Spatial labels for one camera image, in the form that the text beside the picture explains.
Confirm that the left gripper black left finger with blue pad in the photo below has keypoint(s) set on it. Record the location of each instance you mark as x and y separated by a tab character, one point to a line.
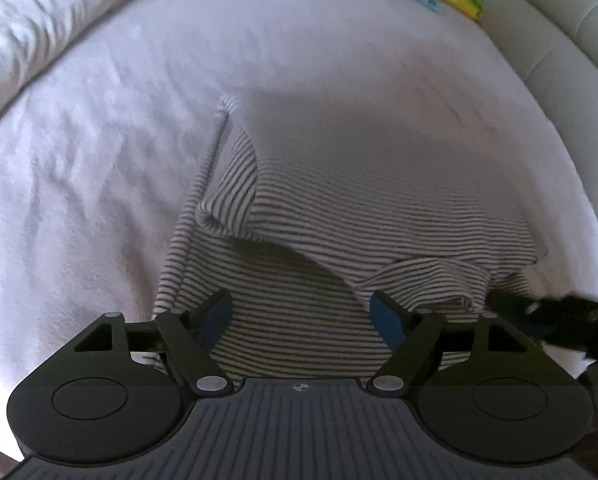
169	355

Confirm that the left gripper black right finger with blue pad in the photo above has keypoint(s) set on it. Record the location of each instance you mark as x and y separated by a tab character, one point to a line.
432	357

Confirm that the grey striped long-sleeve shirt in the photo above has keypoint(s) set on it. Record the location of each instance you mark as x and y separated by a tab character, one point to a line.
301	210

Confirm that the beige bed sheet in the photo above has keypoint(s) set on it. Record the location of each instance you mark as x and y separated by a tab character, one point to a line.
97	152

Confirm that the beige upholstered headboard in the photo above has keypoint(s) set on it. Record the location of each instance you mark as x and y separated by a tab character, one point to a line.
553	46

